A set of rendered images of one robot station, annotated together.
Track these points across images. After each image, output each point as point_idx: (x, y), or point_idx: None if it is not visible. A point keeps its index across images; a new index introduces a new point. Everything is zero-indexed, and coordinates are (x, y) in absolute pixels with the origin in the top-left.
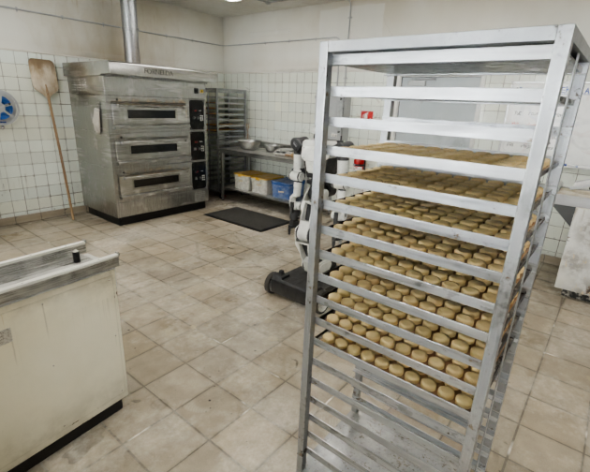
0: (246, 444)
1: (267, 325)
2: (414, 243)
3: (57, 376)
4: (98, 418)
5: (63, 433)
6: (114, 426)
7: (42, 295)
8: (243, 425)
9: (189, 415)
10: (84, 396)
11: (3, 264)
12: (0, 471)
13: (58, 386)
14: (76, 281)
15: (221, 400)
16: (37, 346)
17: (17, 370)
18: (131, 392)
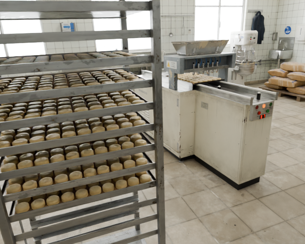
0: (186, 233)
1: None
2: (63, 75)
3: (215, 138)
4: (227, 179)
5: (213, 166)
6: (222, 187)
7: (218, 98)
8: (203, 235)
9: (222, 213)
10: (221, 160)
11: (241, 86)
12: (197, 155)
13: (215, 143)
14: (229, 99)
15: (233, 231)
16: (213, 119)
17: (206, 122)
18: (251, 193)
